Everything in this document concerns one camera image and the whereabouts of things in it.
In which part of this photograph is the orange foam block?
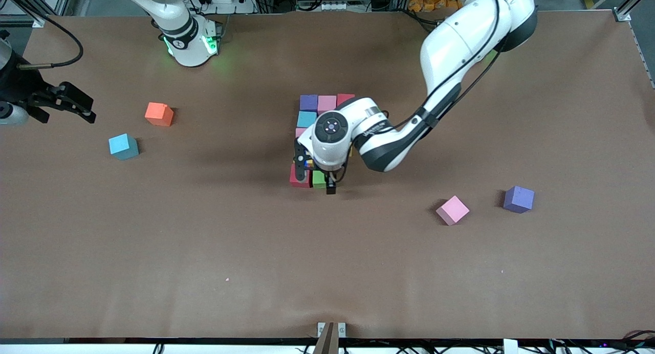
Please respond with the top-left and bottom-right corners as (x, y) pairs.
(144, 102), (174, 127)

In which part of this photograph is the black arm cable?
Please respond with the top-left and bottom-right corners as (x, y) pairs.
(15, 0), (84, 70)
(389, 0), (512, 132)

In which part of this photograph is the paper table cover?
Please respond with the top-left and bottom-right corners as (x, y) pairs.
(0, 9), (655, 342)

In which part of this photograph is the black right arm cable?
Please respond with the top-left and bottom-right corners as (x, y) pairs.
(15, 0), (84, 70)

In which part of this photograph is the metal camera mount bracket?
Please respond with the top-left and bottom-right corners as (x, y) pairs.
(316, 321), (347, 354)

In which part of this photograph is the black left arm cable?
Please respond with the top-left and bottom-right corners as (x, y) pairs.
(389, 0), (512, 132)

